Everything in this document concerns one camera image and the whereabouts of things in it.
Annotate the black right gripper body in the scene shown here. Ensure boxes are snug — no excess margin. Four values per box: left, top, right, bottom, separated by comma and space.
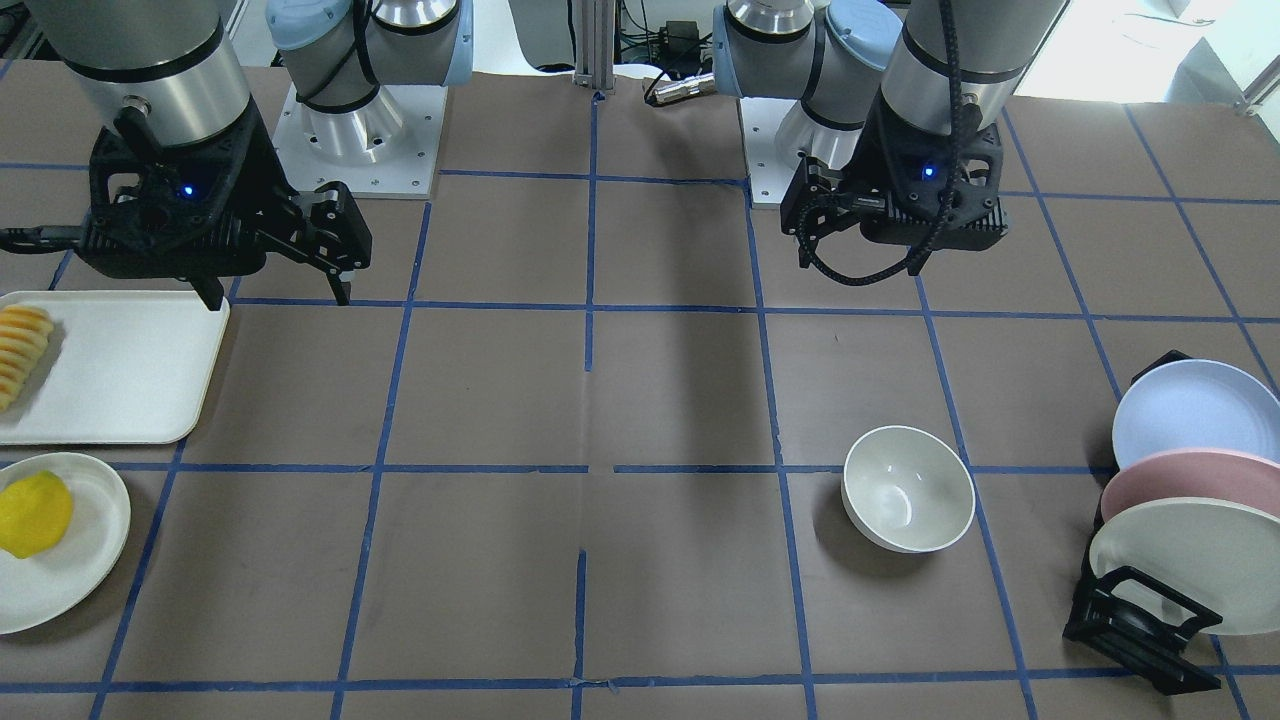
78, 102, 372, 287

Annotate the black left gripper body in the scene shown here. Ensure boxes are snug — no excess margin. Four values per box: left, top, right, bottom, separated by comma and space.
780, 97, 1009, 272

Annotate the yellow lemon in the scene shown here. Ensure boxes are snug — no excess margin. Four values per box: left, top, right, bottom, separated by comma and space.
1, 470, 76, 559

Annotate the white ceramic bowl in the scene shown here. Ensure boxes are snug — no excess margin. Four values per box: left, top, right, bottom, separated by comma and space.
840, 425, 977, 553

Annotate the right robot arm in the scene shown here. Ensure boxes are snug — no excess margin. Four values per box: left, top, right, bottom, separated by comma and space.
3, 1, 475, 311

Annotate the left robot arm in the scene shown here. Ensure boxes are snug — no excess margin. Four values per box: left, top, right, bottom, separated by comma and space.
710, 1, 1068, 287

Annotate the cream rectangular tray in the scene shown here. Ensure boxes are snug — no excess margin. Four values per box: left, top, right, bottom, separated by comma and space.
1, 290, 230, 446

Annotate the sliced yellow fruit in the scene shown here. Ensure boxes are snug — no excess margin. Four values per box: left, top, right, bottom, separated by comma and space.
1, 304, 55, 413

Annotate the cream round plate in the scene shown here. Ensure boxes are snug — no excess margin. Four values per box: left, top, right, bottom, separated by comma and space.
1, 452, 131, 635

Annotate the light blue plate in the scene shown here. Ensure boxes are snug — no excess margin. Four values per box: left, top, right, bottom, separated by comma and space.
1111, 359, 1279, 469

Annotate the pink plate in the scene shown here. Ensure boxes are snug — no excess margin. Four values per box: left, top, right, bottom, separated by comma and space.
1100, 448, 1279, 521

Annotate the cream plate in rack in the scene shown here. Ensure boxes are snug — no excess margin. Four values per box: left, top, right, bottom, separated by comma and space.
1088, 497, 1279, 635

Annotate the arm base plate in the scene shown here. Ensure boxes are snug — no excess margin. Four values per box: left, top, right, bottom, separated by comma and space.
271, 85, 449, 200
739, 97, 863, 209

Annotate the aluminium frame post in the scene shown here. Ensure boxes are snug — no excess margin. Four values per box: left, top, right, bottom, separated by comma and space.
570, 0, 617, 97

